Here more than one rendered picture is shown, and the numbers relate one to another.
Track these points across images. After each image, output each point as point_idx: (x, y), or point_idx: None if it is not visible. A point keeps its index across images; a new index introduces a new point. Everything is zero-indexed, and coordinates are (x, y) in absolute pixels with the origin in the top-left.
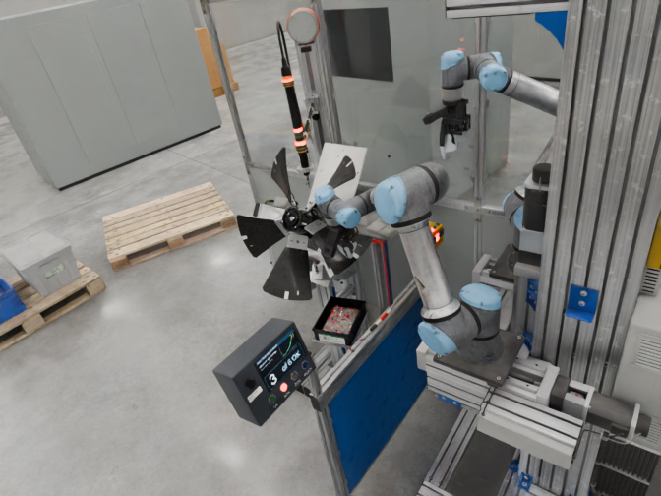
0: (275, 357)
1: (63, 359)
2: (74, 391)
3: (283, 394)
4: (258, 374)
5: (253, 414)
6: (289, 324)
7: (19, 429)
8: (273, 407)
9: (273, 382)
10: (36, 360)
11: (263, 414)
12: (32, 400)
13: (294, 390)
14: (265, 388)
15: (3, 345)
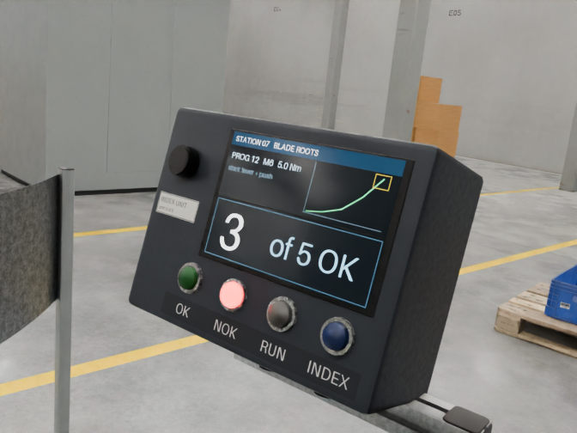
0: (284, 185)
1: (568, 402)
2: (520, 425)
3: (219, 314)
4: (218, 169)
5: (141, 251)
6: (416, 143)
7: (443, 391)
8: (175, 307)
9: (226, 243)
10: (552, 379)
11: (149, 283)
12: (489, 391)
13: (249, 356)
14: (202, 227)
15: (556, 346)
